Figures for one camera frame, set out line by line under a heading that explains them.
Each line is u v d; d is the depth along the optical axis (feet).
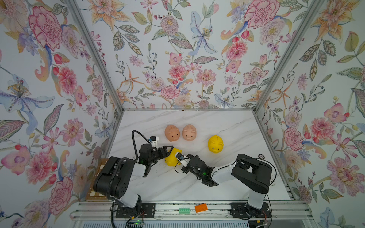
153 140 2.77
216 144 2.95
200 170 2.19
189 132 3.13
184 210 2.41
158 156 2.69
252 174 1.63
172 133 3.13
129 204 1.96
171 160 2.76
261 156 3.12
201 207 2.47
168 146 2.81
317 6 2.27
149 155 2.45
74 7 2.27
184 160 2.45
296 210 2.52
